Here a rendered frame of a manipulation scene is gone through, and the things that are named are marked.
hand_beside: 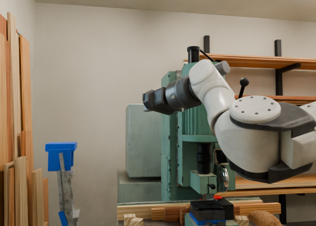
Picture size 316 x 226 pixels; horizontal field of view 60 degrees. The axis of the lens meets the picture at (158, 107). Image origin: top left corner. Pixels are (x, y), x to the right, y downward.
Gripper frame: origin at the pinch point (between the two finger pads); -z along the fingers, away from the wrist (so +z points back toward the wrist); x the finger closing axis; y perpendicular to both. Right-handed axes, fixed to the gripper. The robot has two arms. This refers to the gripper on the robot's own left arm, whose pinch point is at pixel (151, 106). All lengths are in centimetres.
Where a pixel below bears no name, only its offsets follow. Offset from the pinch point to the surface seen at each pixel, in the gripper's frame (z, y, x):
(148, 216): -26.1, -33.1, 21.8
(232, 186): -13, -21, 62
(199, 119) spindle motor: -1.6, 1.3, 25.5
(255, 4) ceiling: -57, 197, 211
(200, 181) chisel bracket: -7.9, -20.3, 31.7
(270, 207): 4, -30, 62
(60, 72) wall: -229, 118, 57
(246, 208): -2, -30, 53
